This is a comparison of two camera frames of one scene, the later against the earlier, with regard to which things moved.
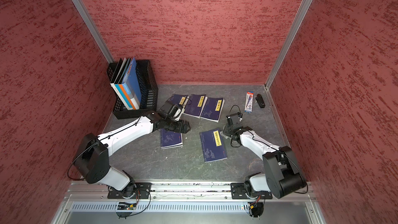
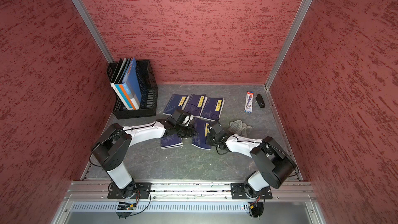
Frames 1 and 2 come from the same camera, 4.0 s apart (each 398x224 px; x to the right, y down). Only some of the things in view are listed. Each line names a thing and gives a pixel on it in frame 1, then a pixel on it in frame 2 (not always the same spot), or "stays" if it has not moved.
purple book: [212, 145] to [199, 140]
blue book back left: [181, 99] stays
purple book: [170, 139] stays
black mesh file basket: [148, 89] stays
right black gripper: [226, 131] to [208, 136]
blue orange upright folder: [131, 79] stays
